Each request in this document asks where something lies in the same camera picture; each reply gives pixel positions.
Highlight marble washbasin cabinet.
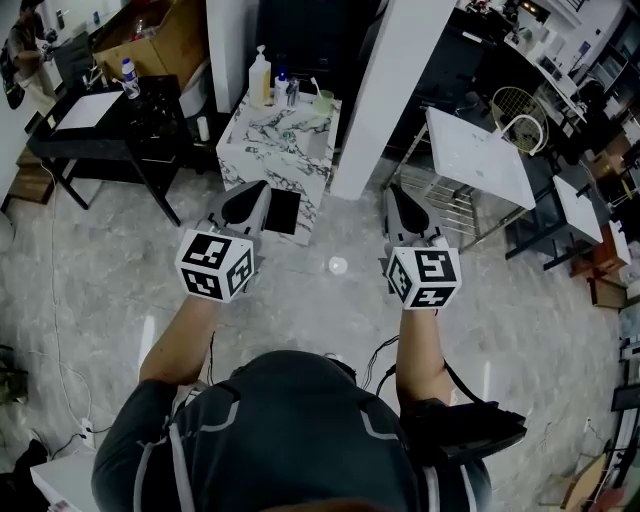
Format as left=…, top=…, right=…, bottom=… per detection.
left=215, top=91, right=344, bottom=247

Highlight black flat panel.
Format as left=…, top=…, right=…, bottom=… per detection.
left=263, top=187, right=303, bottom=236

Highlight metal wire rack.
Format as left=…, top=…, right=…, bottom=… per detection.
left=385, top=124, right=506, bottom=253

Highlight person's dark grey shirt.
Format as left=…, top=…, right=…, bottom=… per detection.
left=91, top=349, right=494, bottom=512

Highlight person's right forearm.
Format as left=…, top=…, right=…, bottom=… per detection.
left=396, top=303, right=455, bottom=416

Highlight yellow pump soap bottle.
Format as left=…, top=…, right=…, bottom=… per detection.
left=248, top=44, right=273, bottom=109

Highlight black table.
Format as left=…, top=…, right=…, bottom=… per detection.
left=26, top=74, right=195, bottom=228

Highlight large cardboard box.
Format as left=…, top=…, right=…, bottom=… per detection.
left=91, top=0, right=210, bottom=97

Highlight white floor cable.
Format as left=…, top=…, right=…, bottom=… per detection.
left=29, top=159, right=97, bottom=436

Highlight brown wooden crate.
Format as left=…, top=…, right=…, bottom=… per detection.
left=571, top=218, right=634, bottom=310

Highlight white desk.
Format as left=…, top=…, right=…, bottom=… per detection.
left=29, top=448, right=102, bottom=512

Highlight light green cup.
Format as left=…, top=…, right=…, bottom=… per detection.
left=313, top=89, right=336, bottom=118

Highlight white square pillar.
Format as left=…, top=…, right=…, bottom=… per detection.
left=328, top=0, right=457, bottom=202

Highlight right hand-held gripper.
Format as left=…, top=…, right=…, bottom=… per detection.
left=383, top=183, right=462, bottom=311

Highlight white flat board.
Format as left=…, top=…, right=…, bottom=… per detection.
left=51, top=90, right=126, bottom=133

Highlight clear bottle with blue cap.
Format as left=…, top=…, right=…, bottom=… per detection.
left=120, top=57, right=142, bottom=101

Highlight white square table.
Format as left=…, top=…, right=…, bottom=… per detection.
left=424, top=105, right=538, bottom=212

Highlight person's left forearm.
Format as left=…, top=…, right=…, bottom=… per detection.
left=138, top=293, right=222, bottom=387

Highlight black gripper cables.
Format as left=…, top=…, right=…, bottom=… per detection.
left=362, top=333, right=402, bottom=392

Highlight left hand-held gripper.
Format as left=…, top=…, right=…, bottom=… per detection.
left=174, top=179, right=274, bottom=304

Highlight small white table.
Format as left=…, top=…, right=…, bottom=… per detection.
left=551, top=174, right=606, bottom=247

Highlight black waist bag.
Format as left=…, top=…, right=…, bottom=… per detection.
left=398, top=359, right=529, bottom=467

